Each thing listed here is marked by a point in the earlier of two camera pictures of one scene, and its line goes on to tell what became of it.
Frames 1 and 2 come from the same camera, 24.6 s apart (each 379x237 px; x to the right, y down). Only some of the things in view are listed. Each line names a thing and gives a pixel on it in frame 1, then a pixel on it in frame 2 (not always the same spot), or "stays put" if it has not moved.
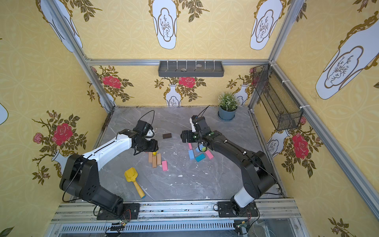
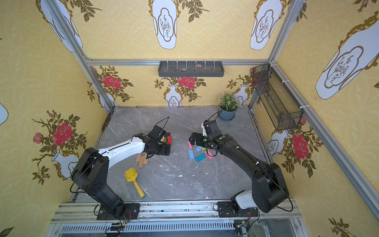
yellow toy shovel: (131, 175) stays put
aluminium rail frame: (278, 218) stays put
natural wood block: (154, 161) -> (141, 162)
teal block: (200, 157) stays put
